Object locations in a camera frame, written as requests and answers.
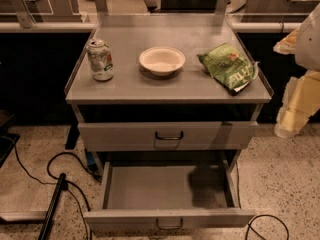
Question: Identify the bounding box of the grey drawer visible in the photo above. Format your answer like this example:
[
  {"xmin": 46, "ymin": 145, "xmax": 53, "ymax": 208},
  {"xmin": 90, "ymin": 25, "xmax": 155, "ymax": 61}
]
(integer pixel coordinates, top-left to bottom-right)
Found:
[
  {"xmin": 84, "ymin": 162, "xmax": 255, "ymax": 231},
  {"xmin": 78, "ymin": 121, "xmax": 258, "ymax": 152}
]

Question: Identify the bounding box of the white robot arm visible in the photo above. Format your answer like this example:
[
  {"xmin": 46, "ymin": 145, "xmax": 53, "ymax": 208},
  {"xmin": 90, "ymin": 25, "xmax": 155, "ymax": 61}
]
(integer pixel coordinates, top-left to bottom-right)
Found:
[{"xmin": 273, "ymin": 5, "xmax": 320, "ymax": 138}]

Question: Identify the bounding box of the grey top drawer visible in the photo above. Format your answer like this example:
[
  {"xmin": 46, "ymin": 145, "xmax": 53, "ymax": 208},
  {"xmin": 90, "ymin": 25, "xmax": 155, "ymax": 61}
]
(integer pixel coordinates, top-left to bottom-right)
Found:
[{"xmin": 78, "ymin": 121, "xmax": 258, "ymax": 152}]

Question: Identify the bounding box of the grey drawer cabinet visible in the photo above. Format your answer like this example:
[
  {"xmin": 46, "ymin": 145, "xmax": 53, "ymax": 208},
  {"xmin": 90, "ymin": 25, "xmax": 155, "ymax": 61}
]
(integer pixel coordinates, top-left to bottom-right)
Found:
[{"xmin": 63, "ymin": 13, "xmax": 275, "ymax": 172}]

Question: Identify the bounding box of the green chip bag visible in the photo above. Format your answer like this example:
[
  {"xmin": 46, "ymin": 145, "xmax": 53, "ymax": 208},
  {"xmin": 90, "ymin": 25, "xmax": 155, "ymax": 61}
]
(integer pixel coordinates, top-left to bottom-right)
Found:
[{"xmin": 197, "ymin": 43, "xmax": 258, "ymax": 96}]

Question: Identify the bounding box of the white paper bowl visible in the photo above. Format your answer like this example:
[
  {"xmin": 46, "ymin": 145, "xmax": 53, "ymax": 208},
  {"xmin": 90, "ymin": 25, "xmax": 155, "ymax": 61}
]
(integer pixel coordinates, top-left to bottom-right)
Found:
[{"xmin": 139, "ymin": 46, "xmax": 185, "ymax": 76}]

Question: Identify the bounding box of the crushed soda can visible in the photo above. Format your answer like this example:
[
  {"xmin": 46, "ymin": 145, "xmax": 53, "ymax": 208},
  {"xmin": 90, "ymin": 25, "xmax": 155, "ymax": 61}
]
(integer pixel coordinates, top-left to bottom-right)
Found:
[{"xmin": 86, "ymin": 38, "xmax": 114, "ymax": 81}]

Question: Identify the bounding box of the black power strip bar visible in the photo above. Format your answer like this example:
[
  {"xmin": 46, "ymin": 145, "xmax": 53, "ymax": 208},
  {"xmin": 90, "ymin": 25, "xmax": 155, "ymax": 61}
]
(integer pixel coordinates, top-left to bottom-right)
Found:
[{"xmin": 38, "ymin": 173, "xmax": 66, "ymax": 240}]

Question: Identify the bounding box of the white horizontal rail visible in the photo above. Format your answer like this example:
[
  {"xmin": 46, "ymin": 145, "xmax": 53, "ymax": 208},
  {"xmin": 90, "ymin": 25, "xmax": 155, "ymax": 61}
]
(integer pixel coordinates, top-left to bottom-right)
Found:
[{"xmin": 0, "ymin": 22, "xmax": 300, "ymax": 33}]

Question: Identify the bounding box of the black floor cable left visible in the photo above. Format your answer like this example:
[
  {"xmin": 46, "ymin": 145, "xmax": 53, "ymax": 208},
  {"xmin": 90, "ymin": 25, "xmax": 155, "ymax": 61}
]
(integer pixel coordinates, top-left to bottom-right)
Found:
[{"xmin": 0, "ymin": 135, "xmax": 103, "ymax": 240}]

